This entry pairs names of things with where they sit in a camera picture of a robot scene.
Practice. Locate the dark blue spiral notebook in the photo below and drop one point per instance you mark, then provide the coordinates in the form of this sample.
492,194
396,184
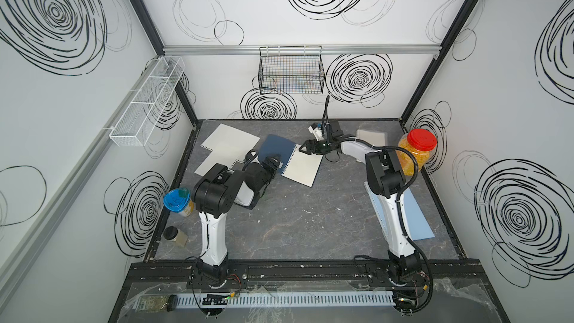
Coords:
295,165

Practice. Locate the blue lid snack cup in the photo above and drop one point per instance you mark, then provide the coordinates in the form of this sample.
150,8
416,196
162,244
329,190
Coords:
179,201

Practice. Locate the left black frame post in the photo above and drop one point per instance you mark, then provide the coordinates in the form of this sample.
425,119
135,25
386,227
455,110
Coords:
158,46

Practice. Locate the black corner frame post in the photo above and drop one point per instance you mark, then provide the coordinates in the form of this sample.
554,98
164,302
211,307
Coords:
454,30

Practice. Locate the white slotted cable duct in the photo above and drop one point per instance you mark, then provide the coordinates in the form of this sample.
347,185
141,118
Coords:
286,299

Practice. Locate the torn lined paper page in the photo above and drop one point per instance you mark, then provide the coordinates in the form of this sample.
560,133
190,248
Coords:
231,141

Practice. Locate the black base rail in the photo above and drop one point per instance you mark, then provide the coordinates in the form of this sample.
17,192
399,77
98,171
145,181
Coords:
242,273

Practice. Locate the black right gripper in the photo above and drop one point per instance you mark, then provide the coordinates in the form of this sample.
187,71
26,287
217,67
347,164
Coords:
309,145

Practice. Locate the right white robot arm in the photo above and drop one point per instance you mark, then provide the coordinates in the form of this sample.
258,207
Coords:
387,180

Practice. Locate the light blue spiral notebook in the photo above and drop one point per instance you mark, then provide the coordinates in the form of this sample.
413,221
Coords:
415,221

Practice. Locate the black wire basket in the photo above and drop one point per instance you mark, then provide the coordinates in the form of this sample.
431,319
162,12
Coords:
291,74

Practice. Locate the aluminium wall rail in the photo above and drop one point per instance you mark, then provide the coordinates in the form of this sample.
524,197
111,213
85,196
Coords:
339,49

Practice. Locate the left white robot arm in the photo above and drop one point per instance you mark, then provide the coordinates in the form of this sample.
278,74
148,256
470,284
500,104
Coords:
214,195

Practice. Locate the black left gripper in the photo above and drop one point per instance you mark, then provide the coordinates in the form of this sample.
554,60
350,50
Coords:
273,165

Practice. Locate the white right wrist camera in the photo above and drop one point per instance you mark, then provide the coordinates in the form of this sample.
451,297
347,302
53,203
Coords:
317,130

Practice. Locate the white mesh wall shelf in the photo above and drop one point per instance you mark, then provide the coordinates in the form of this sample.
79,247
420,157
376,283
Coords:
151,97

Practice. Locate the frosted cover white notebook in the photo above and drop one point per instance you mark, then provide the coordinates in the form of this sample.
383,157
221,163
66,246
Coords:
374,138

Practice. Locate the small black cap bottle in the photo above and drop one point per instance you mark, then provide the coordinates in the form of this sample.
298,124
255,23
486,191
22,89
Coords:
176,236

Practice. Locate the cornflakes jar with red lid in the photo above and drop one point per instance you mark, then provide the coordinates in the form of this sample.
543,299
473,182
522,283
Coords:
421,143

